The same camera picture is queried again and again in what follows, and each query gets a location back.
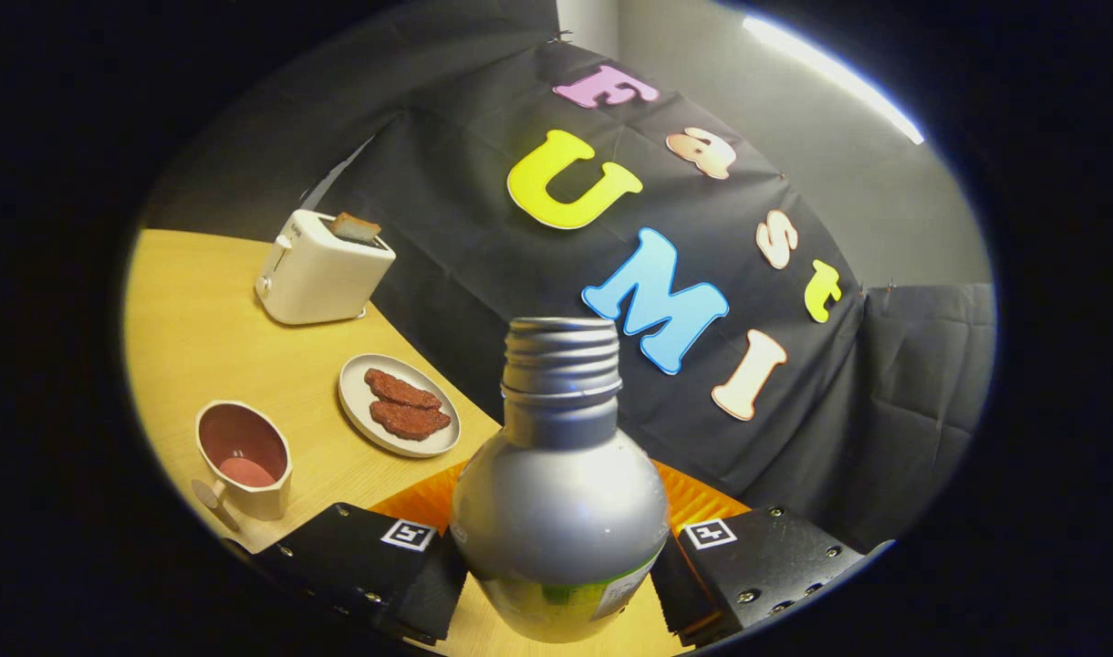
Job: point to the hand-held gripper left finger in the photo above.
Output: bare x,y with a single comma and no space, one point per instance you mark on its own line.
356,557

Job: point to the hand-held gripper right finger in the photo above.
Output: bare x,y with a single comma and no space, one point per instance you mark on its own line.
775,557

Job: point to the white cup with pink inside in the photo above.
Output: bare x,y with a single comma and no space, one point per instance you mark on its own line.
242,438

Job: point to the silver juice bottle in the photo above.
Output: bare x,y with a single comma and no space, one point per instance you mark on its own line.
556,511

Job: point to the red meat slice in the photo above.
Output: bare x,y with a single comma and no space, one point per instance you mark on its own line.
410,422
400,390

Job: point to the round white plate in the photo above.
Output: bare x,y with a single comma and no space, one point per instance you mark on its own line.
356,392

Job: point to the wooden table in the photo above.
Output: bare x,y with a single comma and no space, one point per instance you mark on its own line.
210,338

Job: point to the white toaster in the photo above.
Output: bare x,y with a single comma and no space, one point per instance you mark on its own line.
319,274

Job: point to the toast slice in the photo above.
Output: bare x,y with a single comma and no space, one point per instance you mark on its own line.
354,228

